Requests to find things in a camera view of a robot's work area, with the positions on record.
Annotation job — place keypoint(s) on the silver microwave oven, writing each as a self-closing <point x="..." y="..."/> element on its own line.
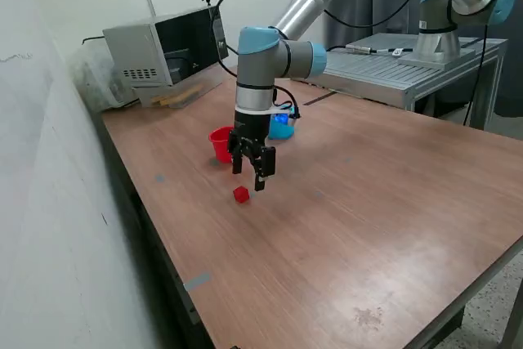
<point x="135" y="50"/>

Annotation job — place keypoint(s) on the silver cylindrical connector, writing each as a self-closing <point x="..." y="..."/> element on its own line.
<point x="359" y="47"/>

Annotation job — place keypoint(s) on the red plastic bin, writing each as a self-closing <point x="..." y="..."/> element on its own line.
<point x="218" y="144"/>

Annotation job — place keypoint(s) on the light blue plastic bin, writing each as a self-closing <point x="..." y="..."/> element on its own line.
<point x="284" y="132"/>

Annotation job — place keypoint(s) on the long blue tape strip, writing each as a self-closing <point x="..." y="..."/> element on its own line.
<point x="197" y="280"/>

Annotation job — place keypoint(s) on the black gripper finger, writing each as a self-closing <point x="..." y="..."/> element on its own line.
<point x="265" y="163"/>
<point x="237" y="157"/>

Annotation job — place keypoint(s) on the light wooden stick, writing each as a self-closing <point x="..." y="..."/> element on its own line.
<point x="177" y="96"/>

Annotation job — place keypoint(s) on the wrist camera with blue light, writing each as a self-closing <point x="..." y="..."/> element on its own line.
<point x="282" y="119"/>

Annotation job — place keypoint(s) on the dark tape strip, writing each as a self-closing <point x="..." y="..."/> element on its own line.
<point x="320" y="98"/>

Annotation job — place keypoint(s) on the silver blue UR5e robot arm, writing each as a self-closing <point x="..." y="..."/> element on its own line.
<point x="253" y="75"/>

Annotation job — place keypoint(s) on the small white tag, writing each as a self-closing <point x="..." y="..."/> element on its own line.
<point x="397" y="52"/>

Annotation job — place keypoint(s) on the clear plastic box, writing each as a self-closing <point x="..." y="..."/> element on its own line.
<point x="208" y="79"/>

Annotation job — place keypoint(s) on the clear plastic bag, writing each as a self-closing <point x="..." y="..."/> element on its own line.
<point x="94" y="75"/>

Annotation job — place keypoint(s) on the red cube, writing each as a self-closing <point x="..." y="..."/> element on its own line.
<point x="241" y="195"/>

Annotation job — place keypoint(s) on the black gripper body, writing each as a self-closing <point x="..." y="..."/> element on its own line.
<point x="251" y="124"/>

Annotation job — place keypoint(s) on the grey metal robot stand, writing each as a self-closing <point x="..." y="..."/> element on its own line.
<point x="367" y="71"/>

